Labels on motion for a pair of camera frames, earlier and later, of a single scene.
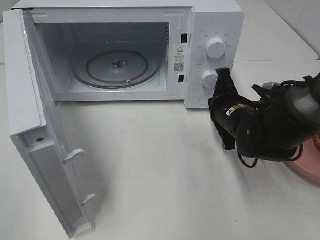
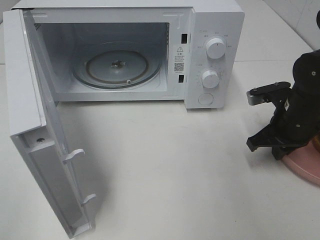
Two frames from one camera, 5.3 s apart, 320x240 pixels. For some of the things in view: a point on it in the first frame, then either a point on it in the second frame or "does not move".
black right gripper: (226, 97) -> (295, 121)
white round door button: (203, 99) does not move
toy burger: (317, 141) does not move
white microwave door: (35, 120) does not move
